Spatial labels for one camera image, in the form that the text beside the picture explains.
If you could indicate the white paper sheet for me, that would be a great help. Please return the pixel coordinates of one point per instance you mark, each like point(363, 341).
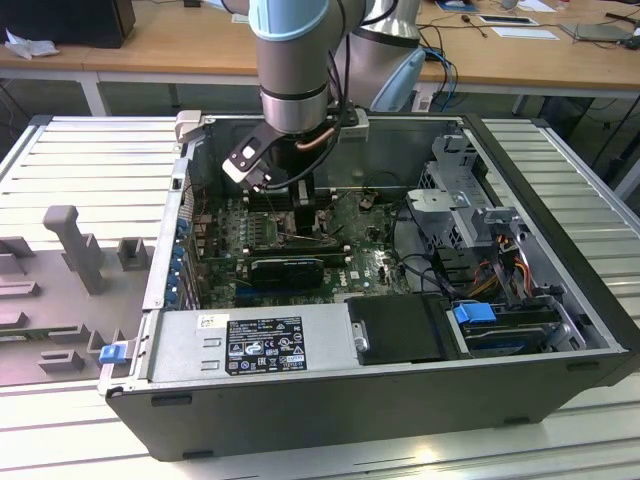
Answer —
point(241, 18)
point(525, 33)

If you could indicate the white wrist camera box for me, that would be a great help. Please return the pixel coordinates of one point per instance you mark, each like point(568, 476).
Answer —
point(232, 168)

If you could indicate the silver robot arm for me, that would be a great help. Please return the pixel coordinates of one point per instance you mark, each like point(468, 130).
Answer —
point(295, 65)

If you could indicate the grey laptop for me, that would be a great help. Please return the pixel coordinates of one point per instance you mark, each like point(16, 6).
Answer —
point(595, 31)

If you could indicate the CPU socket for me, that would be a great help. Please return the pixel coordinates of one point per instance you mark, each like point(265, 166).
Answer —
point(327, 234)

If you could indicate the hard disk in blue carrier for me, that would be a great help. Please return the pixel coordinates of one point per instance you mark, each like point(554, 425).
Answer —
point(472, 315)

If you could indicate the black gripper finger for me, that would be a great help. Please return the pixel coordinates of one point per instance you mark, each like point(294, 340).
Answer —
point(306, 215)

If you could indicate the black graphics card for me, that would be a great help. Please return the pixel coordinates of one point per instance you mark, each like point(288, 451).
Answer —
point(285, 274)

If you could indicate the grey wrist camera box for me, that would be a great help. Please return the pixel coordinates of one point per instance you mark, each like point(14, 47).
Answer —
point(356, 131)

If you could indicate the silver power supply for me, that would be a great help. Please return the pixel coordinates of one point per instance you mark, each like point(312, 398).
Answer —
point(180, 345)

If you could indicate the wooden desk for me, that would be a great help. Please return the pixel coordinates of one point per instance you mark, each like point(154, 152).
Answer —
point(175, 40)

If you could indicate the black PC case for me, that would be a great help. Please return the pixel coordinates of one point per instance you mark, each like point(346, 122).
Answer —
point(350, 415)

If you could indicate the blue case latch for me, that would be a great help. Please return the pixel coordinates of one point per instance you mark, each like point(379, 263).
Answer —
point(111, 354)

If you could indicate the white flat device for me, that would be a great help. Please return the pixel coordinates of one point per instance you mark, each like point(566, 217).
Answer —
point(507, 20)

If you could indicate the green motherboard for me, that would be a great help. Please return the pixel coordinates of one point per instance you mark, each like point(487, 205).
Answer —
point(360, 250)

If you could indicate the crumpled white paper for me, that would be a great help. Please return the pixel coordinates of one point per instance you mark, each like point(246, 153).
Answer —
point(30, 46)

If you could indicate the small brown board component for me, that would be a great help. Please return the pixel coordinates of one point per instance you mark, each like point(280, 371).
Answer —
point(367, 201)

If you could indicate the black RAM slot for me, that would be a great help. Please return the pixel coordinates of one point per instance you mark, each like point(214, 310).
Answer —
point(325, 192)
point(300, 246)
point(323, 203)
point(335, 256)

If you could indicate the black box on desk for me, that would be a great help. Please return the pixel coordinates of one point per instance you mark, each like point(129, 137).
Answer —
point(65, 22)

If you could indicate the grey metal drive cage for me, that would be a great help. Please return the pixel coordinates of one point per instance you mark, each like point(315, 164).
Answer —
point(440, 200)

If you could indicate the metal locking lever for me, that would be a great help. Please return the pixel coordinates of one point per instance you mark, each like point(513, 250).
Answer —
point(272, 207)
point(300, 237)

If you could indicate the black plastic drive cover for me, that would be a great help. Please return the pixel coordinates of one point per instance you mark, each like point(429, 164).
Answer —
point(400, 325)

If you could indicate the grey parts rack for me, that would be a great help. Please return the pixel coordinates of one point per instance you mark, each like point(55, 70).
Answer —
point(50, 300)

